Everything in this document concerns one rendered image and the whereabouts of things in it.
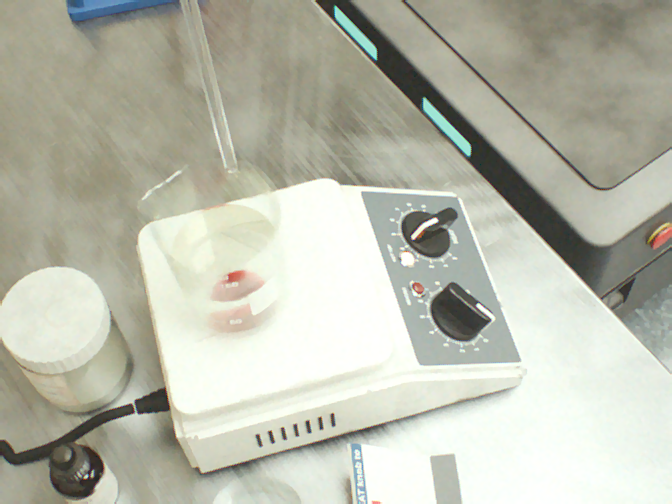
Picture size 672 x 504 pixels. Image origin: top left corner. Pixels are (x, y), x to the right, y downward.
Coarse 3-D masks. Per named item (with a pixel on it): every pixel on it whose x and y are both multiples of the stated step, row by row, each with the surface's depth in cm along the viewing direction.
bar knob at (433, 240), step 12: (408, 216) 64; (420, 216) 65; (432, 216) 63; (444, 216) 64; (456, 216) 64; (408, 228) 64; (420, 228) 63; (432, 228) 63; (444, 228) 64; (408, 240) 64; (420, 240) 63; (432, 240) 64; (444, 240) 65; (420, 252) 64; (432, 252) 64; (444, 252) 64
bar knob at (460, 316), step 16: (448, 288) 61; (432, 304) 62; (448, 304) 61; (464, 304) 61; (480, 304) 61; (448, 320) 61; (464, 320) 61; (480, 320) 61; (448, 336) 61; (464, 336) 61
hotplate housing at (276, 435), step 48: (432, 192) 67; (144, 288) 62; (384, 288) 61; (336, 384) 58; (384, 384) 58; (432, 384) 60; (480, 384) 62; (192, 432) 58; (240, 432) 58; (288, 432) 60; (336, 432) 62
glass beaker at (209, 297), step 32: (160, 192) 53; (192, 192) 55; (224, 192) 56; (256, 192) 55; (160, 224) 54; (256, 256) 51; (192, 288) 53; (224, 288) 52; (256, 288) 54; (288, 288) 58; (192, 320) 58; (224, 320) 55; (256, 320) 56
